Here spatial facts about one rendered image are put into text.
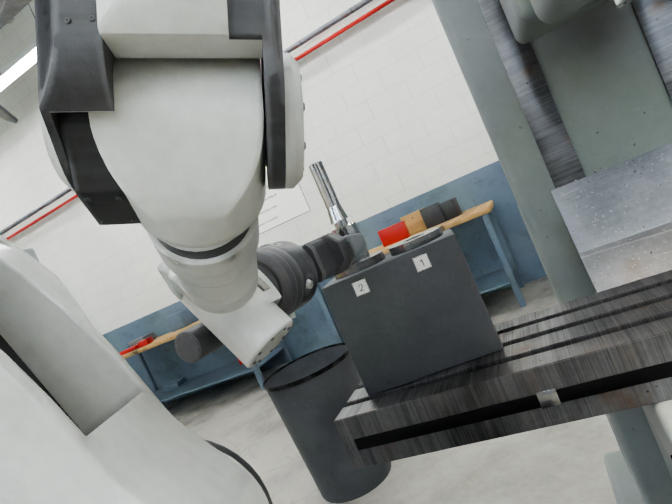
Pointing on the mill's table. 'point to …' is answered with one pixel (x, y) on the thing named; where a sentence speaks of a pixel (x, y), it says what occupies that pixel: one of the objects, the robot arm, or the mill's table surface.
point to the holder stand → (411, 311)
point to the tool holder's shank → (328, 195)
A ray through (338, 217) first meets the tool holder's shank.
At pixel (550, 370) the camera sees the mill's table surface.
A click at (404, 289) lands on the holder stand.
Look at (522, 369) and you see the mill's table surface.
